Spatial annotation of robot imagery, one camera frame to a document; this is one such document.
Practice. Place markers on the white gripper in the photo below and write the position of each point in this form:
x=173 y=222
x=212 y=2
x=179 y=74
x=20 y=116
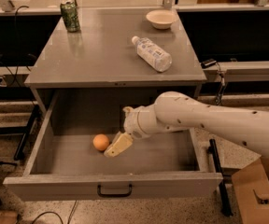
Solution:
x=131 y=122

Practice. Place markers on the orange fruit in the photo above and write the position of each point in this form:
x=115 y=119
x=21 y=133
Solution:
x=101 y=142

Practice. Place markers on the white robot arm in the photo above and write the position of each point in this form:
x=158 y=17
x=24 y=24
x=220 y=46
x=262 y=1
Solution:
x=173 y=111

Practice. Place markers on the open grey top drawer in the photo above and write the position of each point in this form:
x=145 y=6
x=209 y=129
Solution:
x=64 y=165

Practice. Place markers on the grey cabinet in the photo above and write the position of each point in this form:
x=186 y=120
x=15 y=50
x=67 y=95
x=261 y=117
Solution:
x=102 y=54

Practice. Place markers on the clear plastic water bottle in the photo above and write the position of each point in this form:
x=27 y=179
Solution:
x=152 y=54

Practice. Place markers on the black table leg left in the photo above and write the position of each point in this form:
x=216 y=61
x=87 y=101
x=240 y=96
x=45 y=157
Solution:
x=19 y=155

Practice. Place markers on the small black device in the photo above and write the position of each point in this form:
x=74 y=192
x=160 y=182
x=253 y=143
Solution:
x=208 y=63

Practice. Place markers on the white paper bowl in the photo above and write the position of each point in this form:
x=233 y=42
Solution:
x=161 y=19

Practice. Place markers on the green soda can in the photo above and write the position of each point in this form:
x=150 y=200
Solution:
x=70 y=16

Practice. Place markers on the cardboard box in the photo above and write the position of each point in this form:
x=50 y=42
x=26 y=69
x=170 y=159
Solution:
x=251 y=188

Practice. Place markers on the black drawer handle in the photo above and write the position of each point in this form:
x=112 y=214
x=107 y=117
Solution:
x=114 y=192

